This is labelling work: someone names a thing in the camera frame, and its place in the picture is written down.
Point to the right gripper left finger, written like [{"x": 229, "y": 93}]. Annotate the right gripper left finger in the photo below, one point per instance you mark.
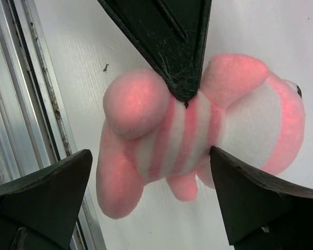
[{"x": 40, "y": 210}]

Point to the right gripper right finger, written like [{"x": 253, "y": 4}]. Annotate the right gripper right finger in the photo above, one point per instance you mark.
[{"x": 259, "y": 210}]

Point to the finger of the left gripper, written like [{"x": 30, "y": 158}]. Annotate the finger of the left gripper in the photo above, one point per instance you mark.
[{"x": 171, "y": 36}]

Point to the pink striped plush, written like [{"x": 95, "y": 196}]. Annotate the pink striped plush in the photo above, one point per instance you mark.
[{"x": 241, "y": 107}]

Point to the aluminium mounting rail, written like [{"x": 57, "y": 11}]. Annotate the aluminium mounting rail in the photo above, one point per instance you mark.
[{"x": 34, "y": 126}]

